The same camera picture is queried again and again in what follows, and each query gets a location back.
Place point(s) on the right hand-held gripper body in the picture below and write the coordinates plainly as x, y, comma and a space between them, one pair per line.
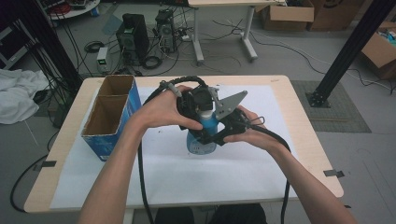
233, 123

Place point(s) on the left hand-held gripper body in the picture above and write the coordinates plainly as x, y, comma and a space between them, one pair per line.
193, 102

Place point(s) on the blue bottle with white cap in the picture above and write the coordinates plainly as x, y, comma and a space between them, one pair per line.
199, 148

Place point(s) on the person's right hand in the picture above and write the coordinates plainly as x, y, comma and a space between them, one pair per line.
258, 137

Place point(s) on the person's left hand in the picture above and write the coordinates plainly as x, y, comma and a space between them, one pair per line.
162, 110

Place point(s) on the white paper sheet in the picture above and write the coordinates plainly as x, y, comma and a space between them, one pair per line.
186, 180

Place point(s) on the white power strip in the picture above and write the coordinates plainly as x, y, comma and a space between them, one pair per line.
185, 38

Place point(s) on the person's right leg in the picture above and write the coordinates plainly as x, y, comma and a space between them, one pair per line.
238, 214

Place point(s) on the person's leg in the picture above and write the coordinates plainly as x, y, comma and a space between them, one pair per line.
174, 216
238, 214

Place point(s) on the person's left leg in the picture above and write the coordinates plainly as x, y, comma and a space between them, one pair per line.
174, 216

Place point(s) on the black computer tower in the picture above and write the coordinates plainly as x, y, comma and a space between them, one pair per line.
134, 37

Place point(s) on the small white power supply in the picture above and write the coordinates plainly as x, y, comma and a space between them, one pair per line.
102, 59

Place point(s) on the white desk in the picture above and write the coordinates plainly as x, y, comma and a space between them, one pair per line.
249, 18

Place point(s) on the black tape strip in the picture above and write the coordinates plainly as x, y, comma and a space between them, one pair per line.
49, 163
333, 173

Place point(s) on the white table leg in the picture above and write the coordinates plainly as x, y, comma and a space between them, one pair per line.
128, 216

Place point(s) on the grey floor mat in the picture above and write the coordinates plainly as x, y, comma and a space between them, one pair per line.
345, 112

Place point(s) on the open brown cardboard box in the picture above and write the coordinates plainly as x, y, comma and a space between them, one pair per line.
288, 15

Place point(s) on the round white table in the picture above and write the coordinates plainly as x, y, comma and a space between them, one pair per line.
77, 9

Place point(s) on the large closed cardboard box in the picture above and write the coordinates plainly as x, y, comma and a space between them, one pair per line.
334, 14

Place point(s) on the black metal stand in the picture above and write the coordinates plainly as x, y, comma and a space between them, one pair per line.
46, 37

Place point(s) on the cardboard box with blue contents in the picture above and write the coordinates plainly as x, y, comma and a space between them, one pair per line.
378, 51

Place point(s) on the white cloth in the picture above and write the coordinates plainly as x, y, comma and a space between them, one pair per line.
18, 96

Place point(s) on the open-frame computer tower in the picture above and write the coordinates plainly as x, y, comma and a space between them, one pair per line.
165, 29

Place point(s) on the black metal post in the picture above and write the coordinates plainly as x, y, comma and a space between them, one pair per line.
348, 49

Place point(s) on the grey metal frame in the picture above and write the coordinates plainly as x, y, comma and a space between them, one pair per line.
9, 46

